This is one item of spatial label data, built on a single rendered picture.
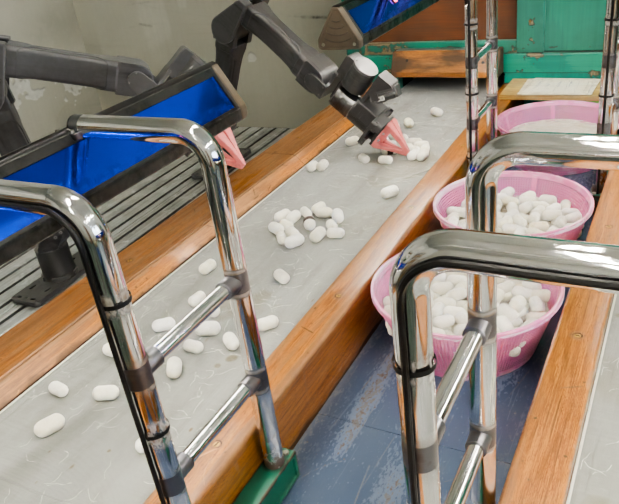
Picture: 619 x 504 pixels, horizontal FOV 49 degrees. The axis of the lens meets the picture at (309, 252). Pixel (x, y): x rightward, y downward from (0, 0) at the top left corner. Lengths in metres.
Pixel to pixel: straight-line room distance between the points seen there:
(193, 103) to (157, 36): 2.59
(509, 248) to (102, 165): 0.46
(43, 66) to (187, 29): 2.06
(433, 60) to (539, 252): 1.61
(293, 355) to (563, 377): 0.32
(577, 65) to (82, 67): 1.21
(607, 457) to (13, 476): 0.65
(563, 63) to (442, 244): 1.57
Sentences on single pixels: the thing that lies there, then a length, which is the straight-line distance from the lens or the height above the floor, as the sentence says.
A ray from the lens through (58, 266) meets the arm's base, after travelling 1.38.
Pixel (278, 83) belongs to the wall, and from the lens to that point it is 3.10.
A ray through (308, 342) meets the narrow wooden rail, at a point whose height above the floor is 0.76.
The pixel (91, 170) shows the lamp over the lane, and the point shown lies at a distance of 0.69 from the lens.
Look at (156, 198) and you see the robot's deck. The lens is 1.70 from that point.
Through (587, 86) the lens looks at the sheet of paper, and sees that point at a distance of 1.82.
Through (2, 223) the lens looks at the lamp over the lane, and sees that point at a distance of 0.63.
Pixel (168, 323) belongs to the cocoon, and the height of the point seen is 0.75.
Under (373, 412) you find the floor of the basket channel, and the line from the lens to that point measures 0.91.
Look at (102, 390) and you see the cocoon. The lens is 0.92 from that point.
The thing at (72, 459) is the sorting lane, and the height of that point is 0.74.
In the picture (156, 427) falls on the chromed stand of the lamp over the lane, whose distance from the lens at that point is 0.59.
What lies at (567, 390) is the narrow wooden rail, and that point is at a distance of 0.81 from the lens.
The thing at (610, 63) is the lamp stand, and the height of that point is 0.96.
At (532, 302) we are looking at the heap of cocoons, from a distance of 1.00.
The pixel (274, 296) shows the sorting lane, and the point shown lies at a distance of 1.05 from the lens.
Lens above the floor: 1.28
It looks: 28 degrees down
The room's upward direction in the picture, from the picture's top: 8 degrees counter-clockwise
